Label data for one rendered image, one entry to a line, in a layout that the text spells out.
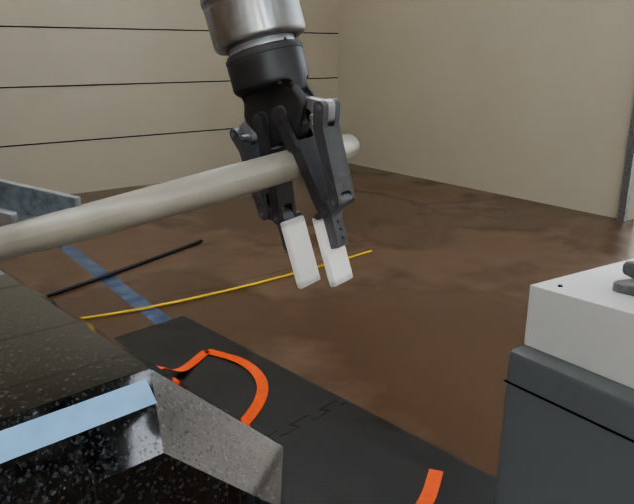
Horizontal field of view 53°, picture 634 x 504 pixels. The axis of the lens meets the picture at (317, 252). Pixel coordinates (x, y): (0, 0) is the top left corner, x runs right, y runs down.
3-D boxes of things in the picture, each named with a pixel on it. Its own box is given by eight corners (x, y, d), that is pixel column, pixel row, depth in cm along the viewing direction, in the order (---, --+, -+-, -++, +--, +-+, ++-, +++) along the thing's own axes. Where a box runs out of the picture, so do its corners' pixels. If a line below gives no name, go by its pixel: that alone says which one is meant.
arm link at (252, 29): (249, 2, 66) (265, 59, 67) (179, 3, 59) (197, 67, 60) (312, -32, 60) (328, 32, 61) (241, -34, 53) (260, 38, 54)
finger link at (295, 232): (284, 222, 63) (279, 223, 64) (302, 288, 65) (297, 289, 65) (304, 214, 66) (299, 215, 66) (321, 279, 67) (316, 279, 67)
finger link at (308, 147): (295, 106, 63) (304, 100, 62) (340, 211, 63) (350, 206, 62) (267, 112, 60) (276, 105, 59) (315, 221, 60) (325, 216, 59)
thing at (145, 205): (-141, 293, 70) (-152, 267, 69) (154, 202, 112) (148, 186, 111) (207, 215, 46) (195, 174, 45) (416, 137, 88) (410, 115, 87)
